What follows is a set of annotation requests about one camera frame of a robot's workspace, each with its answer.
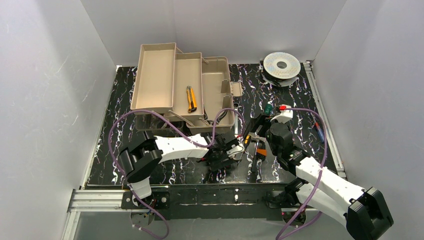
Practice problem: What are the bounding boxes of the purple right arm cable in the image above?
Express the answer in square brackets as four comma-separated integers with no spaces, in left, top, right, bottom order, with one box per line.
[274,107,329,240]

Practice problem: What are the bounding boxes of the grey black pruning pliers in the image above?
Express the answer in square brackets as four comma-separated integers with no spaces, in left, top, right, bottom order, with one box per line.
[202,107,229,123]

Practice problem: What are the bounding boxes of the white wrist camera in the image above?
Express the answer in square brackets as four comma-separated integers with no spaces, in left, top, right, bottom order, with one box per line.
[270,104,294,124]
[226,144,245,159]

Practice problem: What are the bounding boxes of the small black hammer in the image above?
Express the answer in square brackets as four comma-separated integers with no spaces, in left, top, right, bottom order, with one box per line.
[250,140,261,175]

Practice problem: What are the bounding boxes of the white filament spool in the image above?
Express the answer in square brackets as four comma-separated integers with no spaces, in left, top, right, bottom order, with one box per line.
[261,51,301,87]

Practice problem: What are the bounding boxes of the green stubby screwdriver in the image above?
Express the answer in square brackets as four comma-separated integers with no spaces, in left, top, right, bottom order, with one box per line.
[263,103,274,116]

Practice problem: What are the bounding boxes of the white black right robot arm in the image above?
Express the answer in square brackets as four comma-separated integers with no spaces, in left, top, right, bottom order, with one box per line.
[243,113,394,240]

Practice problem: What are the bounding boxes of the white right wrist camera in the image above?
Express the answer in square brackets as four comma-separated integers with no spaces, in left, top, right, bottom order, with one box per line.
[270,104,294,124]

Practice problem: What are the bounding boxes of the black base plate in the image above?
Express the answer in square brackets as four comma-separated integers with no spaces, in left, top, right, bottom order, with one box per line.
[121,183,298,221]

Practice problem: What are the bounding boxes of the yellow utility knife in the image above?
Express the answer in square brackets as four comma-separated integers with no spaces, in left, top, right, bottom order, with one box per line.
[186,85,197,113]

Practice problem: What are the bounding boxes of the blue red pen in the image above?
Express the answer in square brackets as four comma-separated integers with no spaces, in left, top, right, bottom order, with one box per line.
[314,122,326,144]

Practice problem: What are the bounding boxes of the orange black hex key holder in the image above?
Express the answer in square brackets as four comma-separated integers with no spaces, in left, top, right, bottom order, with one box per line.
[255,140,267,161]

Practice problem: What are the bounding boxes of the translucent beige tool box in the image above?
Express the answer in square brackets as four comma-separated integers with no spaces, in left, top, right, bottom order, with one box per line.
[130,42,243,134]

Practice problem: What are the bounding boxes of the aluminium front rail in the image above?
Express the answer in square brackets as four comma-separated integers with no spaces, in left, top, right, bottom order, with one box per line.
[61,188,379,240]

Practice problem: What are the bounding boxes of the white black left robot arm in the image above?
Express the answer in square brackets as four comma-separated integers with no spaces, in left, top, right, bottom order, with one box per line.
[116,131,245,199]

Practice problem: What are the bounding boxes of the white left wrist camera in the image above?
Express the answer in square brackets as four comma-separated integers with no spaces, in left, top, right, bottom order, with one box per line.
[226,144,245,159]

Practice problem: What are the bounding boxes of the silver ratchet ring wrench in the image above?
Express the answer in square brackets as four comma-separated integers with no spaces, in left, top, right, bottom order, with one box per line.
[233,102,239,135]

